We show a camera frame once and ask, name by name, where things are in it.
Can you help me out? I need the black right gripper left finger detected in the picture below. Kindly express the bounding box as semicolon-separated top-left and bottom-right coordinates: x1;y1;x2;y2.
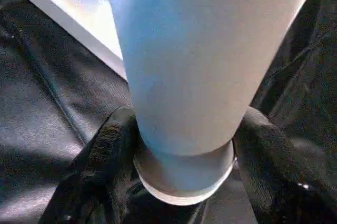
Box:
39;106;142;224

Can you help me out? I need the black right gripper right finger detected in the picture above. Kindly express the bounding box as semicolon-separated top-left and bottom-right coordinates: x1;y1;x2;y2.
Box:
232;106;337;224

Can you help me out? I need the black work mat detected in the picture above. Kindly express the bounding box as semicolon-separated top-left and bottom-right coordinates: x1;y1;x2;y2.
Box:
0;0;337;224

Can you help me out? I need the white plastic table top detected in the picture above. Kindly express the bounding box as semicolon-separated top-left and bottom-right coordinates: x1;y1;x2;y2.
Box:
0;0;127;80

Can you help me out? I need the white plastic table leg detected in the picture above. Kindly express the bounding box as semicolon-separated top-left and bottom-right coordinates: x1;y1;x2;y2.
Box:
103;0;324;206

